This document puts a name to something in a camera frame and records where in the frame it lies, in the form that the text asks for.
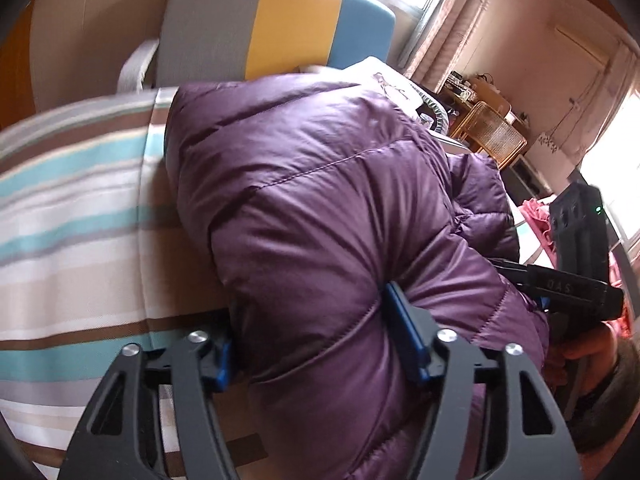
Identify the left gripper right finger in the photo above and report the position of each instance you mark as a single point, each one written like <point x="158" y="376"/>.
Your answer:
<point x="413" y="352"/>

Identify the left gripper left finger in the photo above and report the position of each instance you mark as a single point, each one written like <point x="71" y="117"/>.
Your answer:
<point x="222" y="364"/>

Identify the wicker wooden chair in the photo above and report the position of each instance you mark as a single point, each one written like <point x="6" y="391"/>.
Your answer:
<point x="488" y="132"/>

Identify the cluttered wooden side table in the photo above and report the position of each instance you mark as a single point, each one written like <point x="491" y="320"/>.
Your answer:
<point x="468" y="91"/>

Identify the pink checked curtain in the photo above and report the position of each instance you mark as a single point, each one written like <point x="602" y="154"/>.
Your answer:
<point x="437" y="41"/>

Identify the grey yellow blue headboard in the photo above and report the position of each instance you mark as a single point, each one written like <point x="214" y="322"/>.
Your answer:
<point x="232" y="40"/>

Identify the person's right hand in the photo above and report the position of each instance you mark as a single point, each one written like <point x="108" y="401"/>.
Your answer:
<point x="597" y="346"/>

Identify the striped bed sheet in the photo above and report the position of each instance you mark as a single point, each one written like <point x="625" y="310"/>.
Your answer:
<point x="93" y="257"/>

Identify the purple quilted down jacket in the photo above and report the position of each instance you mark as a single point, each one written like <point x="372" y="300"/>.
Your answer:
<point x="308" y="195"/>

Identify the white printed pillow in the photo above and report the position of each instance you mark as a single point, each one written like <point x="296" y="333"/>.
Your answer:
<point x="377" y="76"/>

